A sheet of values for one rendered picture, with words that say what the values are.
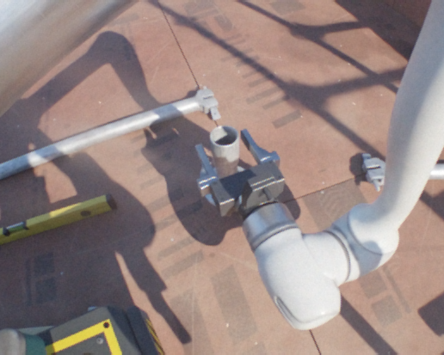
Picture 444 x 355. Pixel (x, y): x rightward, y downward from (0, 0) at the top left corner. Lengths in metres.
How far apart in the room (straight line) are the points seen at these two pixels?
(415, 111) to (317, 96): 0.87
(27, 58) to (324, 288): 0.44
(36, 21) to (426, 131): 0.30
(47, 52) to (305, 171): 0.79
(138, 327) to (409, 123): 0.38
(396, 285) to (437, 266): 0.14
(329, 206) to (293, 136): 0.26
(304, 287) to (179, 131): 0.69
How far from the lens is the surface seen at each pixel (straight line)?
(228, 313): 0.74
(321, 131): 1.02
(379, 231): 0.53
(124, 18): 1.78
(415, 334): 0.84
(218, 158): 0.63
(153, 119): 1.02
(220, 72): 1.22
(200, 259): 0.78
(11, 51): 0.21
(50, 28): 0.21
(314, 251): 0.49
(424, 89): 0.28
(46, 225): 0.94
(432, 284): 0.89
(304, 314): 0.48
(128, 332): 0.43
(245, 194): 0.50
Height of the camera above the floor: 0.73
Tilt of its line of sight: 56 degrees down
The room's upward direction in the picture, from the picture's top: 5 degrees counter-clockwise
